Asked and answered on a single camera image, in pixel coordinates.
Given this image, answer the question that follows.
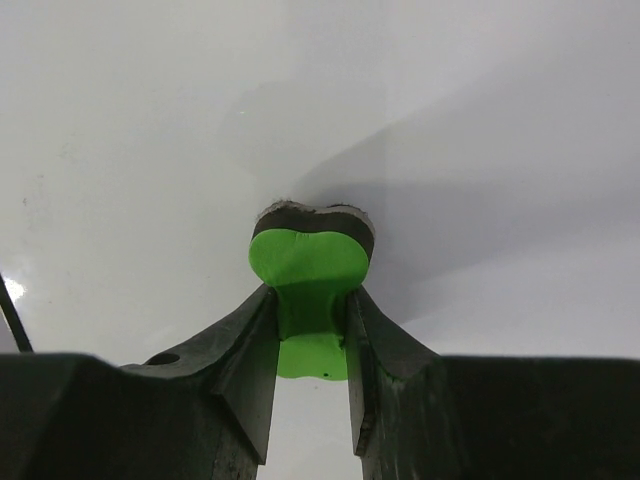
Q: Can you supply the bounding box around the green whiteboard eraser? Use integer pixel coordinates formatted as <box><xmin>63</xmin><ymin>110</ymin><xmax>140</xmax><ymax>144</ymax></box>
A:
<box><xmin>248</xmin><ymin>200</ymin><xmax>376</xmax><ymax>381</ymax></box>

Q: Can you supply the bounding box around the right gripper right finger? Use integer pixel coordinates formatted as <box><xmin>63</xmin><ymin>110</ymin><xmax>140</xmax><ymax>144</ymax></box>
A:
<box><xmin>345</xmin><ymin>290</ymin><xmax>639</xmax><ymax>479</ymax></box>

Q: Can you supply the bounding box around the white whiteboard black frame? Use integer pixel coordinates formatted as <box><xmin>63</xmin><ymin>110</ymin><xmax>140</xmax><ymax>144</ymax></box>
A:
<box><xmin>1</xmin><ymin>1</ymin><xmax>639</xmax><ymax>479</ymax></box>

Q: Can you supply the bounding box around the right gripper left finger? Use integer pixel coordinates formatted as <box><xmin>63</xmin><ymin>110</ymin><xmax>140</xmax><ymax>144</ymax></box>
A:
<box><xmin>1</xmin><ymin>287</ymin><xmax>279</xmax><ymax>479</ymax></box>

